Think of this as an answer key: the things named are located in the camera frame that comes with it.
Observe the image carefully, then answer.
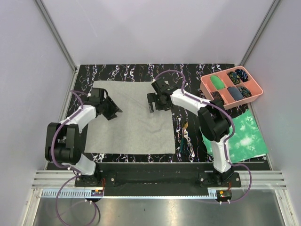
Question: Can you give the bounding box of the black marbled table mat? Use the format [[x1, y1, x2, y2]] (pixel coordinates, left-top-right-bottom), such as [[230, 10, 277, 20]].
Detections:
[[55, 63, 270, 163]]

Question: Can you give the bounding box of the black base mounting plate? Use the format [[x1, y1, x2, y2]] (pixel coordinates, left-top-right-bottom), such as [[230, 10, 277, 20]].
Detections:
[[75, 163, 241, 198]]

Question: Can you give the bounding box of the aluminium front rail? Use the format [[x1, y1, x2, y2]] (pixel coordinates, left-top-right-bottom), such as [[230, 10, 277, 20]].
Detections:
[[32, 170, 286, 190]]

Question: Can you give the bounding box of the dark blue patterned sock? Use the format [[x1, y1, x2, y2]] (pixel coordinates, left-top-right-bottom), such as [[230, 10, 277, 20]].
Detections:
[[235, 69, 248, 82]]

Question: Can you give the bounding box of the pink divided tray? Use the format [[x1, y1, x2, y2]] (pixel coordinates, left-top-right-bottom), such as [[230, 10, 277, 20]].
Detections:
[[200, 66, 263, 110]]

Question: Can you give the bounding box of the dark brown patterned sock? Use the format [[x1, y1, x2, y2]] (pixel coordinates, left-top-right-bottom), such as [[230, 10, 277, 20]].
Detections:
[[211, 91, 224, 103]]

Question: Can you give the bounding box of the grey blue rolled sock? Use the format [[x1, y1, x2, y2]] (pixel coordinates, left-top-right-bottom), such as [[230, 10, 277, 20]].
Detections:
[[227, 87, 244, 101]]

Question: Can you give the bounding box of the green rolled sock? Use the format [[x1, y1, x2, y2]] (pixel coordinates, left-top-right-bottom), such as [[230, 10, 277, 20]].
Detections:
[[210, 75, 225, 90]]

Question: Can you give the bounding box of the yellow blue patterned sock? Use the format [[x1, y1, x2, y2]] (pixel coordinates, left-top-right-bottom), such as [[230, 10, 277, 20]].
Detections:
[[228, 72, 240, 85]]

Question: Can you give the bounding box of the grey cloth napkin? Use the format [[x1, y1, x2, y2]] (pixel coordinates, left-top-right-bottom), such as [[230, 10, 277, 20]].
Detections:
[[85, 81, 176, 154]]

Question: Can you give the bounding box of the aluminium frame post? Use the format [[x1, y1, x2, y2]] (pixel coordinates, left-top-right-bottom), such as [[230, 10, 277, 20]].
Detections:
[[239, 0, 282, 66], [33, 0, 77, 72]]

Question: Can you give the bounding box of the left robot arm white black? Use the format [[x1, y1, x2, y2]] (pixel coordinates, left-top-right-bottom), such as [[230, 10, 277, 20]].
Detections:
[[45, 88, 122, 186]]

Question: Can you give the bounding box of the green white tie-dye cloth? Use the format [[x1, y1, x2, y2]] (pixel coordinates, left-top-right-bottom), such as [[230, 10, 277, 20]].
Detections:
[[202, 109, 270, 163]]

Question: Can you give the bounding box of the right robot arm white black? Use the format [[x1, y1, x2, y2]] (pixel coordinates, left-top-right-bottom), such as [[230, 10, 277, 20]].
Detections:
[[147, 79, 234, 187]]

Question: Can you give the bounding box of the aluminium frame post left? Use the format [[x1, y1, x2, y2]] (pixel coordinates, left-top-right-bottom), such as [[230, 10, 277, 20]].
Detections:
[[33, 0, 77, 72]]

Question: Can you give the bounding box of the silver fork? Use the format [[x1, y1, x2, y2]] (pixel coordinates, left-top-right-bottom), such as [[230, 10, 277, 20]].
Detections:
[[183, 131, 195, 158]]

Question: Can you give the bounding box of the aluminium frame post right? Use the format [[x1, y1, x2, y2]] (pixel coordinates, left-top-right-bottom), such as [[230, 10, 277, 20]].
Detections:
[[239, 0, 282, 66]]

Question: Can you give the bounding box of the blue green patterned sock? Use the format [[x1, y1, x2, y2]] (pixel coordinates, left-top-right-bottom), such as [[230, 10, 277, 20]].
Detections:
[[237, 86, 252, 98]]

